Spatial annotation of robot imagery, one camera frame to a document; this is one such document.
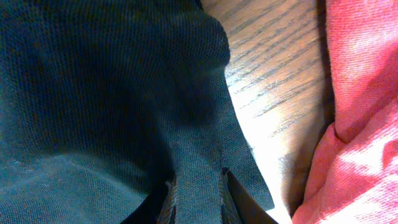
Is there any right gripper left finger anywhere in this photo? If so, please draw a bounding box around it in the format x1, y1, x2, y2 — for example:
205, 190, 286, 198
121, 179, 178, 224

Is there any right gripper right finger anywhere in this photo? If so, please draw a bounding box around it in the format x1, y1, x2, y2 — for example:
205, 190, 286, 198
218, 167, 277, 224

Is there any black t-shirt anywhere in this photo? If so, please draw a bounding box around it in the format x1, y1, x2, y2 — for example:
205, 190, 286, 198
1, 0, 274, 223

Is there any red t-shirt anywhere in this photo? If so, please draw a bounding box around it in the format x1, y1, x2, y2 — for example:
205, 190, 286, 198
292, 0, 397, 223

